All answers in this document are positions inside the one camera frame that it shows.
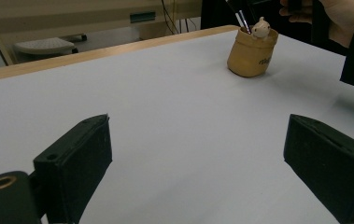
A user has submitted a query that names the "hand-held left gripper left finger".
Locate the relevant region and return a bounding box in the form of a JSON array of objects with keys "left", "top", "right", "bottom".
[{"left": 34, "top": 114, "right": 113, "bottom": 224}]

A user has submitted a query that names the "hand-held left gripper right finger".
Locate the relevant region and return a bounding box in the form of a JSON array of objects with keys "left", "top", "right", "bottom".
[{"left": 283, "top": 114, "right": 354, "bottom": 224}]

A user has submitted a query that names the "large black makeup brush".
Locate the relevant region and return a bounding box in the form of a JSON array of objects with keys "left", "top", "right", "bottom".
[{"left": 225, "top": 0, "right": 253, "bottom": 35}]

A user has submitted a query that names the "tan brush holder with figurine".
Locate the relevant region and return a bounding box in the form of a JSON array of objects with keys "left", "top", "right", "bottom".
[{"left": 226, "top": 17, "right": 280, "bottom": 78}]

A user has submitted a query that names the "grey footrest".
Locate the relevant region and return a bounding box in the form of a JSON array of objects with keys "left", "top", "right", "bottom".
[{"left": 12, "top": 33, "right": 89, "bottom": 57}]

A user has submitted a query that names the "light wooden desk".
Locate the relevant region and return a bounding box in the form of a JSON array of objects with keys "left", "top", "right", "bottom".
[{"left": 0, "top": 0, "right": 202, "bottom": 66}]

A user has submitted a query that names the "bundle of hanging cables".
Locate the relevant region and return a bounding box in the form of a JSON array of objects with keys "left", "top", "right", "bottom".
[{"left": 160, "top": 0, "right": 197, "bottom": 35}]

